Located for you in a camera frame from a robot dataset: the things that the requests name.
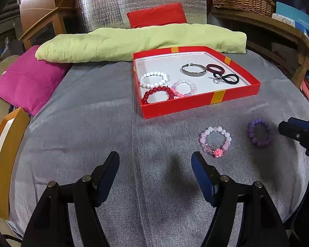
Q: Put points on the round brown board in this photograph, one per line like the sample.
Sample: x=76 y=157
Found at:
x=33 y=2

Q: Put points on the silver bangle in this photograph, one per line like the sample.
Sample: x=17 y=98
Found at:
x=193 y=73

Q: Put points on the beige sofa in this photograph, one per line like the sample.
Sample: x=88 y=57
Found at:
x=0 y=108

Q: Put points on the dark red bangle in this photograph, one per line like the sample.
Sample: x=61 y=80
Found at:
x=211 y=69

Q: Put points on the green pillow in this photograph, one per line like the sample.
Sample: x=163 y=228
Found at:
x=118 y=43

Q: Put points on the grey blanket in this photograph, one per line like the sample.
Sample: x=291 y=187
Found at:
x=92 y=133

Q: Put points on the blue cardboard box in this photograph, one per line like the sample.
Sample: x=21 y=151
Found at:
x=298 y=18

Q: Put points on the white printed box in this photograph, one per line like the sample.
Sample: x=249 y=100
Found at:
x=285 y=20

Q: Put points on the orange box lid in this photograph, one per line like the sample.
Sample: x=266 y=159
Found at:
x=10 y=146

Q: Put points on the silver insulation mat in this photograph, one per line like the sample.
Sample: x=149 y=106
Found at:
x=105 y=5

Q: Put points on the small red cushion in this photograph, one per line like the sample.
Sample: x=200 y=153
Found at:
x=157 y=15

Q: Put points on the wooden table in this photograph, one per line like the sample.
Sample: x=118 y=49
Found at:
x=273 y=28

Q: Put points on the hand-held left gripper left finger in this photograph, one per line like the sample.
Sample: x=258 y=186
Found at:
x=106 y=178

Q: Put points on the pink cushion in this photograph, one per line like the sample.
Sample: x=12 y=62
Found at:
x=28 y=79

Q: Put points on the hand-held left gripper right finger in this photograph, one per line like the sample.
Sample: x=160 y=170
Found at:
x=203 y=178

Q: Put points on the red shallow box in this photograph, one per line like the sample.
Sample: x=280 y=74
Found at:
x=170 y=108

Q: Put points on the wicker cabinet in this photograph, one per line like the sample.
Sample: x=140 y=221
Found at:
x=2 y=46

